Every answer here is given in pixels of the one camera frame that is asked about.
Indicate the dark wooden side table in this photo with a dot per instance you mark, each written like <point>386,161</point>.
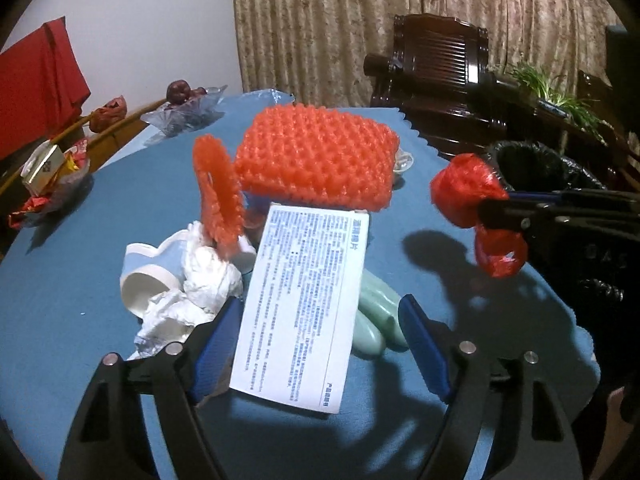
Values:
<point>527,118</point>

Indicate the green rubber glove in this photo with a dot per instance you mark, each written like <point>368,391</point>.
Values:
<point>377,323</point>

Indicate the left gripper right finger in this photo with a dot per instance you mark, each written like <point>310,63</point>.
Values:
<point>532,438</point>

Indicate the white and gold box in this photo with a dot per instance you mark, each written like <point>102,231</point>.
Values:
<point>41,167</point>

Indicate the black lined trash bin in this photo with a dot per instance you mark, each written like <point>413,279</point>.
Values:
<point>578,264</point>

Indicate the red cloth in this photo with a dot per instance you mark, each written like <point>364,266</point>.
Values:
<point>42,87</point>

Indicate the light blue plastic table cover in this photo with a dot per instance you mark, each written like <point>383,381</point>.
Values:
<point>254,101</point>

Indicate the glass snack dish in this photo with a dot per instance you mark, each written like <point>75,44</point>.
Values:
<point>67,185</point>

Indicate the glass fruit bowl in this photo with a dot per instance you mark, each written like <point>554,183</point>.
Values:
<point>194,114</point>

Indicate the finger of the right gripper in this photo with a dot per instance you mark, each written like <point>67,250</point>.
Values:
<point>607,211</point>

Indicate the clear plastic wrapper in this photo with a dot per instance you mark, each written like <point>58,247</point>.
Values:
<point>402,163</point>

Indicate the white tissue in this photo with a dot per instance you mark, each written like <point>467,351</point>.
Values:
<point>169,317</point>

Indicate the blue table cloth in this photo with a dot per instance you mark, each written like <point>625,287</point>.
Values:
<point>61,311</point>

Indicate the red plastic bag scrap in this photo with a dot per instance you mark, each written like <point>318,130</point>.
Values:
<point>457,191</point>

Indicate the red ornament on cabinet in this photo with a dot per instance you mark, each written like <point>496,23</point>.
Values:
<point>107,115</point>

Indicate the large orange foam net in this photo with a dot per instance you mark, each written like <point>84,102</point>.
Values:
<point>315,156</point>

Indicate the dark wooden armchair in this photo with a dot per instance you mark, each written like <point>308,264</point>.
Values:
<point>438,76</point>

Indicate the green potted plant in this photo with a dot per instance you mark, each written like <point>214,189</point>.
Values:
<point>578,111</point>

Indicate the dark red fruit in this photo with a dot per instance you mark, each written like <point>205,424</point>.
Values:
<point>180,92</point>

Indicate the white and blue paper cup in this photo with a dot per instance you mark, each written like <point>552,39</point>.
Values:
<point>185,261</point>

